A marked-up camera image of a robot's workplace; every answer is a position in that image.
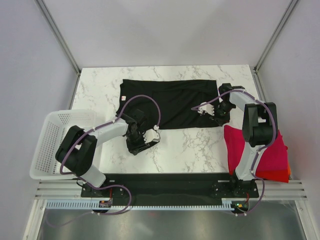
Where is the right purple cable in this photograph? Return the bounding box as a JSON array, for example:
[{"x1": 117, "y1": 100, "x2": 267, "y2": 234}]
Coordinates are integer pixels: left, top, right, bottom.
[{"x1": 191, "y1": 90, "x2": 278, "y2": 216}]

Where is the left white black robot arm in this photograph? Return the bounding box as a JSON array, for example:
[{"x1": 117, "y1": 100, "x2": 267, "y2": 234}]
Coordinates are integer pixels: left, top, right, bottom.
[{"x1": 55, "y1": 109, "x2": 161, "y2": 197}]

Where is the white slotted cable duct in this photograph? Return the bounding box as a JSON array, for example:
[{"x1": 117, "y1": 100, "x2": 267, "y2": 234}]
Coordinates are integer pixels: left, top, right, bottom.
[{"x1": 45, "y1": 198, "x2": 239, "y2": 211}]

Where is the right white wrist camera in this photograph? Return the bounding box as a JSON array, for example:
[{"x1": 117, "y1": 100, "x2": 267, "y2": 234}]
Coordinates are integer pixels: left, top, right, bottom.
[{"x1": 197, "y1": 102, "x2": 215, "y2": 116}]

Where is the aluminium frame post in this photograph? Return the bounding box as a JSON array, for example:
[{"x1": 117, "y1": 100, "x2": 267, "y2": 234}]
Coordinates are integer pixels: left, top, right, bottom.
[
  {"x1": 35, "y1": 0, "x2": 81, "y2": 76},
  {"x1": 250, "y1": 0, "x2": 300, "y2": 74}
]

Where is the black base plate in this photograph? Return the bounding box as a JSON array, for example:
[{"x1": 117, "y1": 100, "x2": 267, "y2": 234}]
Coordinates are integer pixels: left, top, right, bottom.
[{"x1": 81, "y1": 173, "x2": 259, "y2": 205}]

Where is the orange folded t shirt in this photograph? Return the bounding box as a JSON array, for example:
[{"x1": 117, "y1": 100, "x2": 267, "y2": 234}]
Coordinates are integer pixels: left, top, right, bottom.
[{"x1": 287, "y1": 162, "x2": 291, "y2": 176}]

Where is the magenta folded t shirt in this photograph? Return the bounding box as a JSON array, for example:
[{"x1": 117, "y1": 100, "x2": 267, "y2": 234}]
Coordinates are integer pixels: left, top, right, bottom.
[{"x1": 223, "y1": 125, "x2": 288, "y2": 174}]

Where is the purple cable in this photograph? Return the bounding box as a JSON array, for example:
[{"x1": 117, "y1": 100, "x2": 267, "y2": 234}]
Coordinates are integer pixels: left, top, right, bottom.
[
  {"x1": 191, "y1": 90, "x2": 278, "y2": 216},
  {"x1": 46, "y1": 94, "x2": 162, "y2": 227}
]

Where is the black t shirt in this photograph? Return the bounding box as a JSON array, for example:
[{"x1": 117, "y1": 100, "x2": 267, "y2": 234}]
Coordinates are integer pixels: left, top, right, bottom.
[{"x1": 116, "y1": 79, "x2": 219, "y2": 130}]

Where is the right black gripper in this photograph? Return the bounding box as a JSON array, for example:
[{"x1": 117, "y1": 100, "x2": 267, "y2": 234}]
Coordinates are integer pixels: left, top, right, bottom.
[{"x1": 209, "y1": 102, "x2": 235, "y2": 126}]

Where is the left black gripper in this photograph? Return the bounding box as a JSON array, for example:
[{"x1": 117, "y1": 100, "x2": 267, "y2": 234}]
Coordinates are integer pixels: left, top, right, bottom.
[{"x1": 125, "y1": 130, "x2": 150, "y2": 156}]

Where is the aluminium rail profile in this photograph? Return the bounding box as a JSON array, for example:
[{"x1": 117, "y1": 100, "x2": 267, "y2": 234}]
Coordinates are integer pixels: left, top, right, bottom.
[{"x1": 35, "y1": 179, "x2": 307, "y2": 201}]

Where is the left aluminium frame post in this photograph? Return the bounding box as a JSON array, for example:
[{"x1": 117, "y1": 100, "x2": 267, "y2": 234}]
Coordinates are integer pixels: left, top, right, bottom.
[{"x1": 35, "y1": 0, "x2": 81, "y2": 76}]

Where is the right aluminium frame post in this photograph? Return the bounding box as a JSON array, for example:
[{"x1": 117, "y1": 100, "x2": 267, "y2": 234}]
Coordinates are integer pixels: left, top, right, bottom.
[{"x1": 250, "y1": 0, "x2": 300, "y2": 74}]

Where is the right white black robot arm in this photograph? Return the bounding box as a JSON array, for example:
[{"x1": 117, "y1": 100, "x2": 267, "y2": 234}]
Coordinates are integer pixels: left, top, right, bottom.
[{"x1": 212, "y1": 83, "x2": 278, "y2": 197}]

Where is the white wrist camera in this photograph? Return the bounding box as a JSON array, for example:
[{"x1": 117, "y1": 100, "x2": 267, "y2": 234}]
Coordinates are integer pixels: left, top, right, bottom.
[
  {"x1": 197, "y1": 102, "x2": 215, "y2": 116},
  {"x1": 143, "y1": 125, "x2": 161, "y2": 144}
]

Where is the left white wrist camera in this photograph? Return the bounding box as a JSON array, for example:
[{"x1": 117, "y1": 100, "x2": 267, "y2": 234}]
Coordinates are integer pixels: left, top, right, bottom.
[{"x1": 143, "y1": 125, "x2": 161, "y2": 144}]

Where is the white plastic basket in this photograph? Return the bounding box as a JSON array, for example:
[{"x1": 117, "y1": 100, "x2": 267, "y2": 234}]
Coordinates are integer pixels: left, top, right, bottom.
[{"x1": 29, "y1": 109, "x2": 97, "y2": 181}]

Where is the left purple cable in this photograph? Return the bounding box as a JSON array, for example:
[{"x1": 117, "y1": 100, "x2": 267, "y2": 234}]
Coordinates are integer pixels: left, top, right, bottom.
[{"x1": 46, "y1": 94, "x2": 162, "y2": 227}]

